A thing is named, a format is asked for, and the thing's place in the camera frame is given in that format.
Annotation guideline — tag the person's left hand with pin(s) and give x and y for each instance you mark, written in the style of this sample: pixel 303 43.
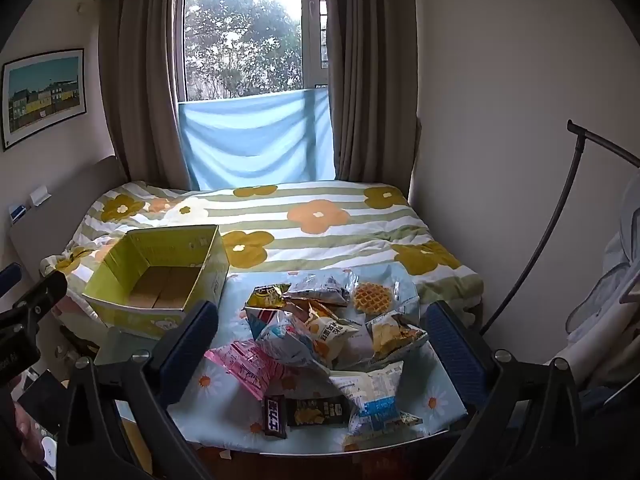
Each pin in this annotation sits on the person's left hand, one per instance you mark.
pixel 27 425

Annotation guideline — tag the dark chocolate bar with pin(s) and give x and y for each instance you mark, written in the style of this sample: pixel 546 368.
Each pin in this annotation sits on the dark chocolate bar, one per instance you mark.
pixel 275 417

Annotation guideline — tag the floral striped quilt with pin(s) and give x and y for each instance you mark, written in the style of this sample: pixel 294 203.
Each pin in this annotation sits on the floral striped quilt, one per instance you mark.
pixel 320 240

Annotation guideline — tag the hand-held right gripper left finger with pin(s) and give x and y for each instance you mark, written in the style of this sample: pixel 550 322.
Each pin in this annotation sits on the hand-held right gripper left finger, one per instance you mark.
pixel 190 340

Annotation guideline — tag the yellow-green cardboard box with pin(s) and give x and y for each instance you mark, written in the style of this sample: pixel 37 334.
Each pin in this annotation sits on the yellow-green cardboard box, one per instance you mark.
pixel 125 270

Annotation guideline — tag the window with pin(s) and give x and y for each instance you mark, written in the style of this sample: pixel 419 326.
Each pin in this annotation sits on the window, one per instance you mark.
pixel 240 35

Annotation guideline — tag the white round table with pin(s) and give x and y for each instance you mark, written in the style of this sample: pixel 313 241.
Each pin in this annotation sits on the white round table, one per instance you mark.
pixel 120 342

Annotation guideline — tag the blue red white snack packet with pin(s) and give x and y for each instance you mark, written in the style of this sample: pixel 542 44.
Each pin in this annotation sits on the blue red white snack packet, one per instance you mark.
pixel 262 320

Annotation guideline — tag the brown curtain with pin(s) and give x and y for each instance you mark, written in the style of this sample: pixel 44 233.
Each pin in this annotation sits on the brown curtain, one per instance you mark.
pixel 135 85
pixel 375 85

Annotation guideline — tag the crumpled silver-blue snack packet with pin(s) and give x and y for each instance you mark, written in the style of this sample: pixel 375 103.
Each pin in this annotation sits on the crumpled silver-blue snack packet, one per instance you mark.
pixel 285 347

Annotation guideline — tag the silver snack packet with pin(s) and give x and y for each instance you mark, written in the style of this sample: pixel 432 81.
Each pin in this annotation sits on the silver snack packet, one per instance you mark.
pixel 320 287

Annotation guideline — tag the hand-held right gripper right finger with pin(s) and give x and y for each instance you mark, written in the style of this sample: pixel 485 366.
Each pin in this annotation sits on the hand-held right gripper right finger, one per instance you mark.
pixel 452 345

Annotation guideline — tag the orange and white snack packet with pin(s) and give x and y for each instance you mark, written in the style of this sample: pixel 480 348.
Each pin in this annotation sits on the orange and white snack packet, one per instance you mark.
pixel 327 332

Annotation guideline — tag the beige headboard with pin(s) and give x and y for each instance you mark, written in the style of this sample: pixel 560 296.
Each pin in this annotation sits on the beige headboard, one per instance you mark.
pixel 65 195

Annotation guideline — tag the dark green cracker packet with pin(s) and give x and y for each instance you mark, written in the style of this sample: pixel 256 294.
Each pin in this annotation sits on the dark green cracker packet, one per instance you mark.
pixel 315 411

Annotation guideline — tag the pink snack packet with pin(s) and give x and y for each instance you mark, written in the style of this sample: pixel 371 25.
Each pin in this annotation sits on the pink snack packet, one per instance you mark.
pixel 245 367

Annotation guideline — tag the framed wall picture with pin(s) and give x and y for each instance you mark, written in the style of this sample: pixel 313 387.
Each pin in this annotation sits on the framed wall picture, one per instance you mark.
pixel 42 95

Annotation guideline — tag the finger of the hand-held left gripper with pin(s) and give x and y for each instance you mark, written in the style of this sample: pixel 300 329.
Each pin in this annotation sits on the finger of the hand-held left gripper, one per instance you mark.
pixel 45 295
pixel 7 282

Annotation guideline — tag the daisy print tablecloth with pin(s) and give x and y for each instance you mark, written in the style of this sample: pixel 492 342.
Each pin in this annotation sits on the daisy print tablecloth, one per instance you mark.
pixel 225 410

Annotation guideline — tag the clear waffle packet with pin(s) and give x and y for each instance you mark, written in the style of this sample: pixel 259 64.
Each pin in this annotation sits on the clear waffle packet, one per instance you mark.
pixel 372 297

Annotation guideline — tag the small blue and white box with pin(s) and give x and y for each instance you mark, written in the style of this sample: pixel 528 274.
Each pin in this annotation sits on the small blue and white box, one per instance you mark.
pixel 17 213

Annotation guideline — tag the small white holder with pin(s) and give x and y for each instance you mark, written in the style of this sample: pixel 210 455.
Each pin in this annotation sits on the small white holder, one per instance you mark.
pixel 39 196

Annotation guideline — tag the light blue window cloth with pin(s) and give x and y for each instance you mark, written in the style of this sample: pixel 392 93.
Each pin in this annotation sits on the light blue window cloth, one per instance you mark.
pixel 250 140

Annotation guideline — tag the black and yellow snack packet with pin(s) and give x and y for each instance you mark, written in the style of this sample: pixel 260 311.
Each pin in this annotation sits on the black and yellow snack packet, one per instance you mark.
pixel 267 296

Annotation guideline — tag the black curved lamp pole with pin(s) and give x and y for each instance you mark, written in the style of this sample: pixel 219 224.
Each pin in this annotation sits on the black curved lamp pole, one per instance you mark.
pixel 567 195

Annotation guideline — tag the white and blue snack packet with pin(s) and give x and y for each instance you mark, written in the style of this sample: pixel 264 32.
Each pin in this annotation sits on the white and blue snack packet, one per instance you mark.
pixel 372 405

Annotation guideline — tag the pale clothes pile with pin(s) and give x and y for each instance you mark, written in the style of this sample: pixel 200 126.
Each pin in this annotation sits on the pale clothes pile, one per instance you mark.
pixel 615 270

